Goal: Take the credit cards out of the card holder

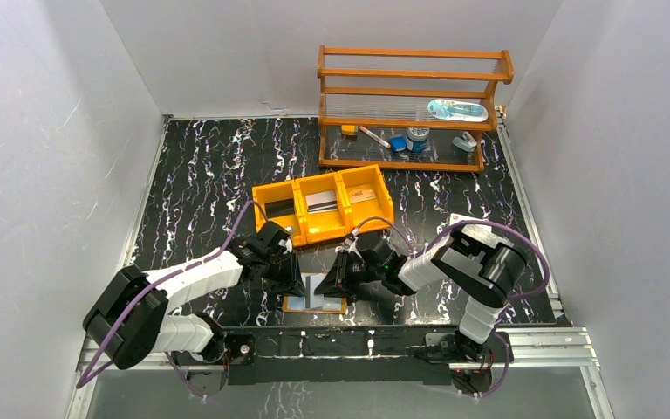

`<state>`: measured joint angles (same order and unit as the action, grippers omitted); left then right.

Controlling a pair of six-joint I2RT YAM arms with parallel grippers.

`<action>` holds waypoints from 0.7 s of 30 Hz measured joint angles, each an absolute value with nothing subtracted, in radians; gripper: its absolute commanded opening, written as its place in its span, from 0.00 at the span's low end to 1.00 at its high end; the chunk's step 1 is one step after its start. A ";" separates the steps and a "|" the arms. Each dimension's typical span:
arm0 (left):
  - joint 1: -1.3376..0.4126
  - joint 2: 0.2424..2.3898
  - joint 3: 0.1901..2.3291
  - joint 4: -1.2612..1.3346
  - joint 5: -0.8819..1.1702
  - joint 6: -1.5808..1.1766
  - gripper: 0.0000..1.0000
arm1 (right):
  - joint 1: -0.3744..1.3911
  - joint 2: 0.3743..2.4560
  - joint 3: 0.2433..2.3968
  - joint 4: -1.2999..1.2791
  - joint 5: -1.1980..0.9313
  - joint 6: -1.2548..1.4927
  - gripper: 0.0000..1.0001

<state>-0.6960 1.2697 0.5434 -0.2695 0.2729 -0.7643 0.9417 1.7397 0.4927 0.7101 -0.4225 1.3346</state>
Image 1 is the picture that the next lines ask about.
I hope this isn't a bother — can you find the small blue block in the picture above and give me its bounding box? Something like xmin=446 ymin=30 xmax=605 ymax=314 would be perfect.
xmin=389 ymin=135 xmax=407 ymax=153

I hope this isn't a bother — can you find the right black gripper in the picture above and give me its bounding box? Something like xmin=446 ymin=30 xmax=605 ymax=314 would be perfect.
xmin=314 ymin=248 xmax=385 ymax=297

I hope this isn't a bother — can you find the brown card in bin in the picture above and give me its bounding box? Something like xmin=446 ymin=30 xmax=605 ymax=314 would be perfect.
xmin=349 ymin=187 xmax=377 ymax=203

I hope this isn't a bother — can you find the orange wooden shelf rack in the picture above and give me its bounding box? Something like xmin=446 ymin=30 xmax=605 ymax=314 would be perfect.
xmin=317 ymin=45 xmax=515 ymax=173

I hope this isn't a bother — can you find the orange three-compartment plastic bin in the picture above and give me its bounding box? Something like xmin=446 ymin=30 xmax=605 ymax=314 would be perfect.
xmin=252 ymin=165 xmax=395 ymax=247

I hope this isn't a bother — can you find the blister pack on shelf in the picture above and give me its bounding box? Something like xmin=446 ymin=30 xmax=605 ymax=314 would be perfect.
xmin=427 ymin=99 xmax=489 ymax=123

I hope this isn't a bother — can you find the small yellow block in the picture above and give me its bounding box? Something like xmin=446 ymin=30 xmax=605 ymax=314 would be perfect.
xmin=340 ymin=125 xmax=359 ymax=137

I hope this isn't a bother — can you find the red white marker pen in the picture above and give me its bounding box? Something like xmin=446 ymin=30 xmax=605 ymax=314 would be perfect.
xmin=358 ymin=126 xmax=391 ymax=149

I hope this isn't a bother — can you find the grey white stapler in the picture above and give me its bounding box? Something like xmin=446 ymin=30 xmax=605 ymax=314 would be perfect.
xmin=452 ymin=132 xmax=478 ymax=153

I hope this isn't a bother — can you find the orange leather card holder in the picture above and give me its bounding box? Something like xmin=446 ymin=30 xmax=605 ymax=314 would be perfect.
xmin=283 ymin=273 xmax=347 ymax=314

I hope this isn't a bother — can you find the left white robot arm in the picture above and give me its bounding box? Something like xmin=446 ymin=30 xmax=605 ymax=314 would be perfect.
xmin=82 ymin=221 xmax=303 ymax=369

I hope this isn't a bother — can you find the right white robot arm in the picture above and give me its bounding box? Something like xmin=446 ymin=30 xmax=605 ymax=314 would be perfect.
xmin=315 ymin=224 xmax=527 ymax=361

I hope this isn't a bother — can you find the white rectangular box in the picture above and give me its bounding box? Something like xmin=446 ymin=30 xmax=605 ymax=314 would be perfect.
xmin=449 ymin=212 xmax=492 ymax=235

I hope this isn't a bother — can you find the white striped card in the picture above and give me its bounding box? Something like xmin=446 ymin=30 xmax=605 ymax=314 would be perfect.
xmin=304 ymin=273 xmax=326 ymax=310

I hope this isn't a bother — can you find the aluminium frame rail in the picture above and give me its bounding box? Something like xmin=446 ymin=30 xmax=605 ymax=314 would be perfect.
xmin=67 ymin=326 xmax=613 ymax=418

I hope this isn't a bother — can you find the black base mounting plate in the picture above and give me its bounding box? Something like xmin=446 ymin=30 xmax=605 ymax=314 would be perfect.
xmin=173 ymin=326 xmax=515 ymax=390

